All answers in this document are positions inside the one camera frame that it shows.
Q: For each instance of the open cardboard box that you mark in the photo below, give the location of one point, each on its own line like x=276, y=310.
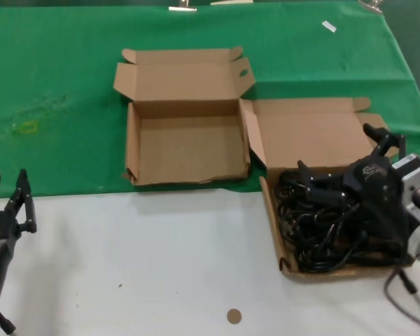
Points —
x=311, y=140

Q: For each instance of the white tape piece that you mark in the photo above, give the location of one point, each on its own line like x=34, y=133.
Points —
x=329, y=26

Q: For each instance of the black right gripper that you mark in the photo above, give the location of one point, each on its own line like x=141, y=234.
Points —
x=378, y=196

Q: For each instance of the beige flat strip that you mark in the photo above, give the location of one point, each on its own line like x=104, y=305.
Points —
x=231, y=2

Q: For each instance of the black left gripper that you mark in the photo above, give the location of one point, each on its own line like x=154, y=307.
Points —
x=0, y=227

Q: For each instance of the green table cloth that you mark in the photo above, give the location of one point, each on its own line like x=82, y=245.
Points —
x=56, y=70

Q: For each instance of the round brown cardboard disc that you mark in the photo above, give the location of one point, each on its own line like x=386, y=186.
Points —
x=234, y=316

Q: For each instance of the silver metal clamp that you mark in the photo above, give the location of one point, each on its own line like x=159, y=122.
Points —
x=182, y=7
x=371, y=5

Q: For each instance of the open cardboard box torn edge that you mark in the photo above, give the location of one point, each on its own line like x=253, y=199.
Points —
x=189, y=150

